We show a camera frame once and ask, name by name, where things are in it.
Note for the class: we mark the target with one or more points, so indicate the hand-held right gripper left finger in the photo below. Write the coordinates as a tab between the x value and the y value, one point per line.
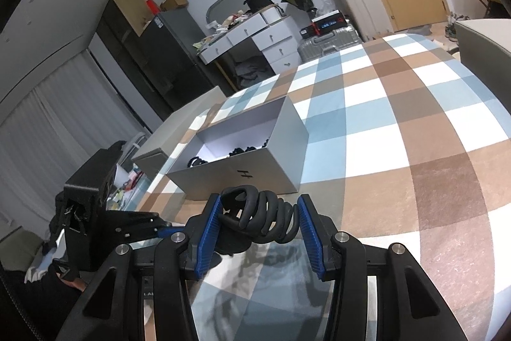
207	237

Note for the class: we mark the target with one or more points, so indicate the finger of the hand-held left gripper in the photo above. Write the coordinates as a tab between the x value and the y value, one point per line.
153	235
135	220

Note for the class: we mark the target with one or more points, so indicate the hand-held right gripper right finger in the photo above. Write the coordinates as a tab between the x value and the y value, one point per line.
312	237

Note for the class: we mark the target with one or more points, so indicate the grey cardboard box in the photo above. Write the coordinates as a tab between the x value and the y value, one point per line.
255	173

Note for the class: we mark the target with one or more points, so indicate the black jewelry cluster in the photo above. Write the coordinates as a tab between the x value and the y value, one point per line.
247	149

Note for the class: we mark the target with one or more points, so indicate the person's left hand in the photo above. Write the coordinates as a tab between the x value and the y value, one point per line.
75	284

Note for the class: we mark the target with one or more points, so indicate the clutter pile with white bag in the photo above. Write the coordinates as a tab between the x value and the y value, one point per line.
127	173

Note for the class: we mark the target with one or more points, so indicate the grey curtain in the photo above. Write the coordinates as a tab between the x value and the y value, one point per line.
52	145

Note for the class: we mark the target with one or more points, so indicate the grey bedside cabinet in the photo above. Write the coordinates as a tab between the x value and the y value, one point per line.
179	133

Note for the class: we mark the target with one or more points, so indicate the checked blanket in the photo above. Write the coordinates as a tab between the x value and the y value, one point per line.
399	165

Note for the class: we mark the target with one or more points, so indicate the black refrigerator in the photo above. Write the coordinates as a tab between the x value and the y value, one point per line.
159	53

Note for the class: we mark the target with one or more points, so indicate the grey clothes pile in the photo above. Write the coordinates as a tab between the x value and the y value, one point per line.
253	71

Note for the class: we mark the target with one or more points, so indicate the silver suitcase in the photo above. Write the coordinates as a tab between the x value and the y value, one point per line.
327	43

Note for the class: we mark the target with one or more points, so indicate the white drawer desk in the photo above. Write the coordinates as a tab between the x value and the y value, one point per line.
271	41

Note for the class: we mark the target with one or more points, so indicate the pile of papers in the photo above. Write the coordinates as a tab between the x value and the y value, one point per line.
219	29

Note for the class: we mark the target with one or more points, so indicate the large cardboard box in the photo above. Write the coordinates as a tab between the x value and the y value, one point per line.
131	11

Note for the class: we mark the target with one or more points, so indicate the black box with red stripe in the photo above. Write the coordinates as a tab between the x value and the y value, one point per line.
325	25

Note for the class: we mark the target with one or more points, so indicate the red packet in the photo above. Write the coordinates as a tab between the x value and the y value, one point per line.
152	6

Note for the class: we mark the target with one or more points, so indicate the grey framed mirror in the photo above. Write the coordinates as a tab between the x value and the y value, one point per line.
223	3

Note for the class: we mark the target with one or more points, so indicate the white suitcase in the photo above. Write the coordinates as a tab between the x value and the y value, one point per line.
361	1

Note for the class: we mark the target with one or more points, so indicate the pair of sneakers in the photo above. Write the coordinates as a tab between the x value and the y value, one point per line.
452	27

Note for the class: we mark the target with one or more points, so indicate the grey box lid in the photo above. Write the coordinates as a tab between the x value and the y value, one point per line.
483	41

